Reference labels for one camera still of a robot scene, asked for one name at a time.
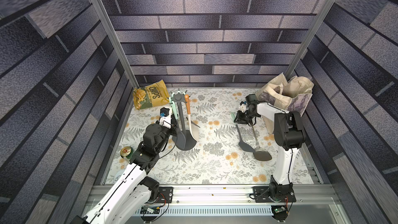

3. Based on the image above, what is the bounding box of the grey utensil rack stand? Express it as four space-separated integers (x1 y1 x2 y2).
171 91 197 151

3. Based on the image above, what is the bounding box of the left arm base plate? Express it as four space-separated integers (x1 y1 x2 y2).
148 187 174 204

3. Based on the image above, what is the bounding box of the wooden handle white spatula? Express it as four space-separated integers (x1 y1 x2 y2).
184 93 200 141

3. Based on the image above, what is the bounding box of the green handle grey turner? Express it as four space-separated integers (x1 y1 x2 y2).
231 111 256 153

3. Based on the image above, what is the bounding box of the canvas tote bag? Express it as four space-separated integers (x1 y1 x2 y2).
255 73 314 115

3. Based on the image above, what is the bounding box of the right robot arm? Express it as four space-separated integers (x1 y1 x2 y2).
234 94 306 202

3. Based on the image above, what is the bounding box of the green drink can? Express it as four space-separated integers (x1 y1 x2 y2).
120 146 134 162

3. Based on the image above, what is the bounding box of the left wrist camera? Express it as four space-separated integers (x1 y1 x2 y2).
159 107 172 126

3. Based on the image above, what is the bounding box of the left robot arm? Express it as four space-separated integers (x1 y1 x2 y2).
71 117 178 224

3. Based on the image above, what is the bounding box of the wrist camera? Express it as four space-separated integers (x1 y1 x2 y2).
159 107 172 126
238 101 247 113

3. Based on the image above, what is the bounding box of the circuit board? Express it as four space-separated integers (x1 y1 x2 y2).
271 206 288 223
140 205 162 216

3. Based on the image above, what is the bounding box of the right circuit board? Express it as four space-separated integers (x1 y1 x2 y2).
271 206 288 223

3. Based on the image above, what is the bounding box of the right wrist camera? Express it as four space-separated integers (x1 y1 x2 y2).
238 101 247 113

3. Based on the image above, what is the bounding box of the left circuit board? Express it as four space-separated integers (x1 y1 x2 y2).
140 205 162 216

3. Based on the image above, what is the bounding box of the green handle grey spoon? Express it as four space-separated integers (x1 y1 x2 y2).
251 126 272 162

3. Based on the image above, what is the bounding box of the yellow chips bag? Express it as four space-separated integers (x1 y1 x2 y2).
133 80 170 110

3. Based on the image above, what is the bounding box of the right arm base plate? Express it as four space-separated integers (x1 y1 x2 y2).
251 186 296 203

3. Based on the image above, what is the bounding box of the green handle cream utensil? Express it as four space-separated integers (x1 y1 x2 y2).
169 95 181 130

